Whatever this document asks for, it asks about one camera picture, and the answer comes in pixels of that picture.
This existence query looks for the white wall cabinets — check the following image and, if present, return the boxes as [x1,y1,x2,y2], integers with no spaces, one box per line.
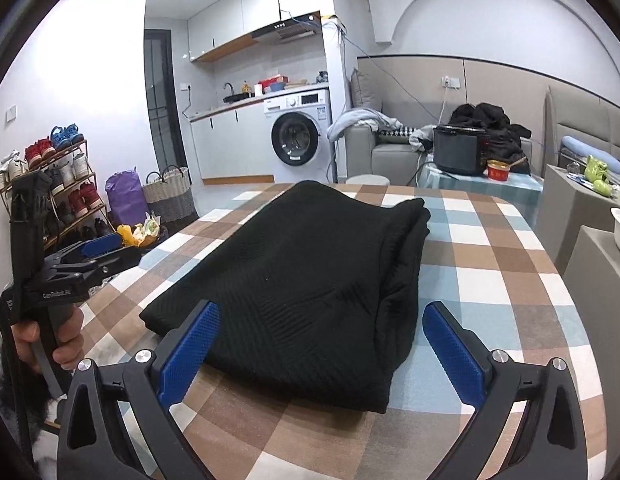
[186,0,322,63]

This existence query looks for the grey sofa cushion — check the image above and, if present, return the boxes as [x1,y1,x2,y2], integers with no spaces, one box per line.
[350,69,383,111]

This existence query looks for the small grey cabinet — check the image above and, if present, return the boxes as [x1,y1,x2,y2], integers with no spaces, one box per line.
[532,164,620,261]

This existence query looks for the checkered tablecloth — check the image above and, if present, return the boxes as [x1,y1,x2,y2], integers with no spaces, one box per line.
[32,182,606,480]

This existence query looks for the black countertop oven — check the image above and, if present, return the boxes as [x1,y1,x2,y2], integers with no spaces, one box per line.
[432,125,488,177]

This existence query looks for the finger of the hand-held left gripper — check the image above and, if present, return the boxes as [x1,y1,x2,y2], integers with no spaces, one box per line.
[80,247,142,281]
[52,234,123,267]

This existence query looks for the black knit sweater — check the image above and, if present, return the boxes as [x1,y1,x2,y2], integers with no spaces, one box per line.
[139,180,432,415]

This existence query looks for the person's left hand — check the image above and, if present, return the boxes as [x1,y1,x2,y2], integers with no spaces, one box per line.
[10,305,86,371]

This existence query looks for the large grey cabinet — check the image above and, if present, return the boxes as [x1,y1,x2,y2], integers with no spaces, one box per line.
[562,225,620,411]

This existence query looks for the woven basket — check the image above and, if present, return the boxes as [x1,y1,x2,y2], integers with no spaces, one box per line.
[141,165,198,223]

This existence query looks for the white kitchen base cabinets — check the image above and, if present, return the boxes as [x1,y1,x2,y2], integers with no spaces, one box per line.
[189,82,336,185]

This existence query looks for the small table with plaid cloth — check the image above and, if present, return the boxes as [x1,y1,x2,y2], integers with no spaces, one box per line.
[417,157,543,201]

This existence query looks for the grey sofa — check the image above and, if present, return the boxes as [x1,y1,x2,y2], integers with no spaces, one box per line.
[344,122,546,186]

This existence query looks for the yellow snack bags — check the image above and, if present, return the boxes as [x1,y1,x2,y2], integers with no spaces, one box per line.
[115,212,166,248]

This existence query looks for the black jacket pile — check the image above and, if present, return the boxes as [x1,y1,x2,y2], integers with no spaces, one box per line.
[449,102,533,176]

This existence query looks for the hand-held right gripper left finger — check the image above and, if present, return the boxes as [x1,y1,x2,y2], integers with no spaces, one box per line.
[57,300,222,480]

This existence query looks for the grey clothing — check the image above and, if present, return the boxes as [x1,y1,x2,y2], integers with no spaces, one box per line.
[327,107,398,142]

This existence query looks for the purple bag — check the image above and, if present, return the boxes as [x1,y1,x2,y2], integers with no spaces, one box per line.
[105,169,148,228]

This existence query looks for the grey padded headboard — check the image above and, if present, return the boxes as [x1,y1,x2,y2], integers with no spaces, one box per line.
[545,85,620,166]

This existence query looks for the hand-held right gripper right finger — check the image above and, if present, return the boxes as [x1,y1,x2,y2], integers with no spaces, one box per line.
[422,300,588,480]

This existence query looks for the shoe rack with shoes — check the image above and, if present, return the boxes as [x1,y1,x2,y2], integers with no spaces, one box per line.
[0,121,113,251]

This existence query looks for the blue pillow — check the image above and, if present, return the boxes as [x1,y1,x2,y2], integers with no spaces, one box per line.
[561,135,620,171]

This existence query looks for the black door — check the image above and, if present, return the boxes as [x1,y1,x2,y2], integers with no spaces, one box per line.
[144,30,186,181]

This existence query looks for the range hood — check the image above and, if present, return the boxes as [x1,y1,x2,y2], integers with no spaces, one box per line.
[251,10,322,43]

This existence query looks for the green toy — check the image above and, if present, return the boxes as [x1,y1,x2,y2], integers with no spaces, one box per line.
[582,155,613,196]

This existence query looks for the white washing machine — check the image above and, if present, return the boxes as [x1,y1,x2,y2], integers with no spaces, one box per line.
[262,87,336,184]

